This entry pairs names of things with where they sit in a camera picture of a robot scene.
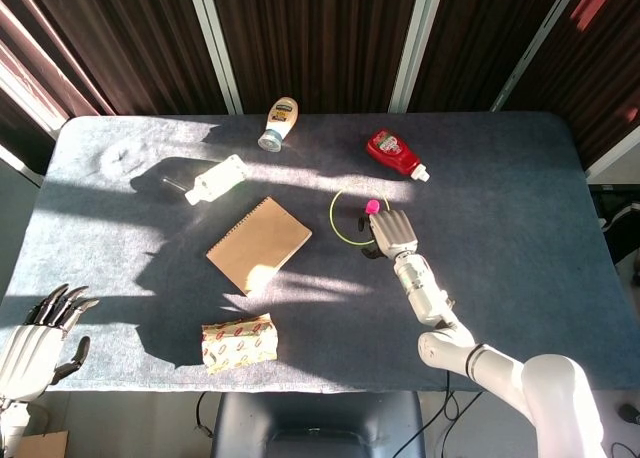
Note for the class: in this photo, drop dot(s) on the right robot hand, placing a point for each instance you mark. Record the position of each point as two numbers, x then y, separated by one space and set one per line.
395 233

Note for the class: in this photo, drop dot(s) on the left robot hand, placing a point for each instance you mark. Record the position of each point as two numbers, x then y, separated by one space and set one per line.
35 338

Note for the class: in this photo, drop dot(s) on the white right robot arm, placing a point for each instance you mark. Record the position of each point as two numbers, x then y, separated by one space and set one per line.
480 348

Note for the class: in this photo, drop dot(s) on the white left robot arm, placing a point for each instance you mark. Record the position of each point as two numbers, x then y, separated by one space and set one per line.
12 423

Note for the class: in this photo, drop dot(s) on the pink plastic cup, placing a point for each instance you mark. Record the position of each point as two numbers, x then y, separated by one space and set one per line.
372 207

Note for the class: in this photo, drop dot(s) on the red ketchup bottle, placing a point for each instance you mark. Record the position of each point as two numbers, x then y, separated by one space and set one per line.
392 153

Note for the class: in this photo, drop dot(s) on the grey-blue table cloth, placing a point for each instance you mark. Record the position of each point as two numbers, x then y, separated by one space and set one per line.
475 258

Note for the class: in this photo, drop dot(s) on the cardboard box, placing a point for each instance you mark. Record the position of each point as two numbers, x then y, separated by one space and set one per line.
42 444

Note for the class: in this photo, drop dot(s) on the brown spiral notebook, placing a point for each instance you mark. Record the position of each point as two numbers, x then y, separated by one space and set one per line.
257 245

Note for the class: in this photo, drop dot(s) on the beige mayonnaise bottle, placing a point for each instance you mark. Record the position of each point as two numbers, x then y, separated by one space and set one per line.
280 123

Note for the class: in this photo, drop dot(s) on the printed paper food bag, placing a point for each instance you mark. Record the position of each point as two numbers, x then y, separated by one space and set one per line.
237 345

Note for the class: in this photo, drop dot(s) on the dark blue chair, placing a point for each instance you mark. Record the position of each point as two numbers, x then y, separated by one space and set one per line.
320 423

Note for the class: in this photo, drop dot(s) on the small metal pin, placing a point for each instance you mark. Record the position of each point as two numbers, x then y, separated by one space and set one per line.
172 182

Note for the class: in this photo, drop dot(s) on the white partition post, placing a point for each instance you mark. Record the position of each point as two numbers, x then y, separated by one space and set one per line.
540 43
412 43
212 43

